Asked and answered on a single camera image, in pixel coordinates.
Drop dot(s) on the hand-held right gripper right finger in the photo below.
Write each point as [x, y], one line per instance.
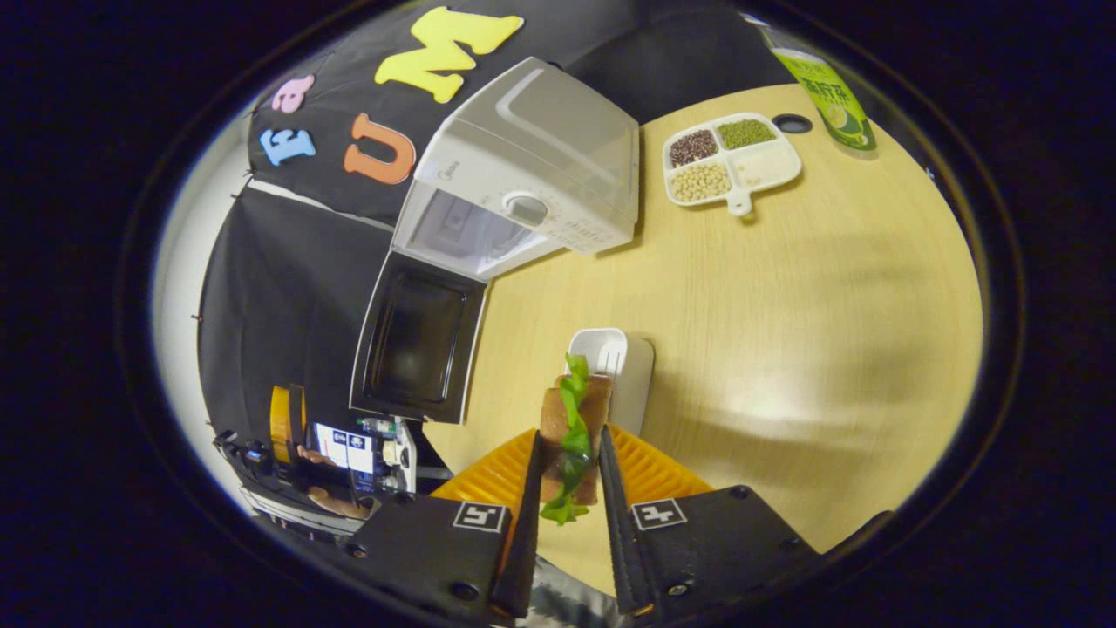
[617, 541]

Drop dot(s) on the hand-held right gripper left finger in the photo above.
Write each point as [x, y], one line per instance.
[526, 541]

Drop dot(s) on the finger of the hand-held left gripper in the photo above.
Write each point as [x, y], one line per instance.
[279, 423]

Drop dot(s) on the sandwich with lettuce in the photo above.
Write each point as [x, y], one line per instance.
[555, 419]

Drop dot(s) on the white microwave oven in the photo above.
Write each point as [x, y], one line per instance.
[540, 148]

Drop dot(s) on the blue and white printed panel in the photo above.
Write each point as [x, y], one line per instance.
[336, 445]

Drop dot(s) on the white and green packet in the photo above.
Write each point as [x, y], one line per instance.
[397, 453]

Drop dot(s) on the small white plastic dish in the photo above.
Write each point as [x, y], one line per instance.
[632, 375]

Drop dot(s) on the white divided dish of beans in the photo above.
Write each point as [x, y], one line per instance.
[732, 166]

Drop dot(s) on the green drink bottle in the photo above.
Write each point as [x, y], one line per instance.
[828, 100]

